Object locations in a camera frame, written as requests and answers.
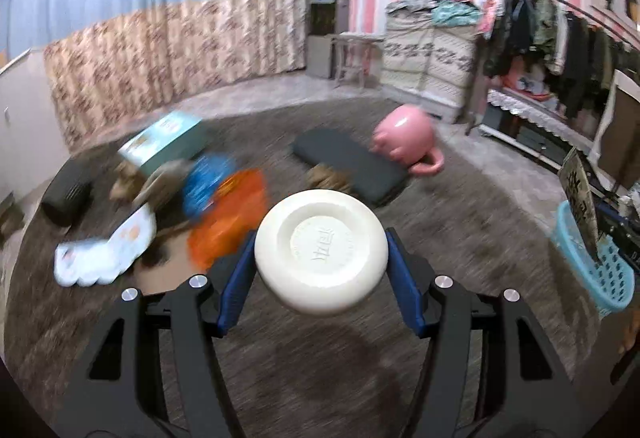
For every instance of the white plastic bowl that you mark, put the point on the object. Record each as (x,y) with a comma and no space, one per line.
(320,248)

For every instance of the dark grey flat cushion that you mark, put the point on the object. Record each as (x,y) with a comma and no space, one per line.
(350,156)

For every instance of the pile of folded clothes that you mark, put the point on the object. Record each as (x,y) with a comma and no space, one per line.
(440,3)

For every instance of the stack of patterned quilts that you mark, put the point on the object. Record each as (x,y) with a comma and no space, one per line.
(425,58)

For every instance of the white lace cloth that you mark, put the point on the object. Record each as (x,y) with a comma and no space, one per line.
(530,111)

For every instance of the white printed wrapper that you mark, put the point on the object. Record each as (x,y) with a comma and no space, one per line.
(100,258)

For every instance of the printed board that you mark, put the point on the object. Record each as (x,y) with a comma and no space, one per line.
(580,198)

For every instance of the small crumpled brown paper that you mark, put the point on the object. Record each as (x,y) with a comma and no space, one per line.
(327,175)

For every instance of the blue snack packet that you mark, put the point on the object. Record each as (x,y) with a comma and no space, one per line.
(205,188)

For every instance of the black trash bin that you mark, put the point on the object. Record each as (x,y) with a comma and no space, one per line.
(65,193)

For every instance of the white cabinet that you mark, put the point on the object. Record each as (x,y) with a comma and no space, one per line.
(25,118)

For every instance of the grey brown rug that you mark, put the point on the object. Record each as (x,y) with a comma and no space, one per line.
(310,368)

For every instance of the flat brown cardboard sheet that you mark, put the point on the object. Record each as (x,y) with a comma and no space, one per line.
(165,273)

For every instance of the crumpled brown cardboard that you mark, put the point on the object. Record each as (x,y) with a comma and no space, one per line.
(127,183)

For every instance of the row of hanging clothes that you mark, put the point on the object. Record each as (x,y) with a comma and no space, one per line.
(555,33)

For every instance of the light blue plastic basket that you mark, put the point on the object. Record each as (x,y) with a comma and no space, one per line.
(607,278)

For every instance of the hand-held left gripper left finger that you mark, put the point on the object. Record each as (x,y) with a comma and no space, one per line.
(235,290)

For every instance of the grey water dispenser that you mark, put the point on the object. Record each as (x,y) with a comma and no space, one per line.
(325,23)

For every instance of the orange snack packet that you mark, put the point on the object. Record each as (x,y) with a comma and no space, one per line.
(225,228)

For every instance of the beige wooden frame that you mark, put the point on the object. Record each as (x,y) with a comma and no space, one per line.
(617,128)

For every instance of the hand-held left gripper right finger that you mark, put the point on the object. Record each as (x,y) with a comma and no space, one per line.
(406,290)

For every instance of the blue and floral curtain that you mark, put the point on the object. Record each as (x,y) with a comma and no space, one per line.
(175,18)

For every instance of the pink piggy bank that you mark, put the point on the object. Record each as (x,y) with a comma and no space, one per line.
(405,133)

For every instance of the teal cardboard box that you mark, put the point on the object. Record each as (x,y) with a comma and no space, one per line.
(160,138)

